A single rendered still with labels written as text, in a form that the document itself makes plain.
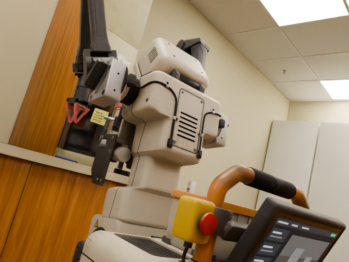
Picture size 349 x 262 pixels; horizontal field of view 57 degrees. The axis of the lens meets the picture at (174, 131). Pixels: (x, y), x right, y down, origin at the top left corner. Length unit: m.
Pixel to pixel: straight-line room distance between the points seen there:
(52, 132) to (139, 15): 0.93
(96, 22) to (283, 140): 3.61
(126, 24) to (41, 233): 1.24
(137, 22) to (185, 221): 1.70
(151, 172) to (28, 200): 0.65
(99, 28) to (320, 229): 0.83
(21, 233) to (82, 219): 0.28
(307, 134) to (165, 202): 3.50
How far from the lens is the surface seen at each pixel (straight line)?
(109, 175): 1.57
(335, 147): 4.20
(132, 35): 2.06
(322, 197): 4.12
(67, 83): 1.70
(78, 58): 1.41
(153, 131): 0.91
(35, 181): 1.42
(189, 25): 3.16
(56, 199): 1.48
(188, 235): 0.53
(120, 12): 2.03
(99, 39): 1.07
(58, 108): 1.68
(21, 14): 2.20
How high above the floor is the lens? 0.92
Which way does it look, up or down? 11 degrees up
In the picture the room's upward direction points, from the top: 14 degrees clockwise
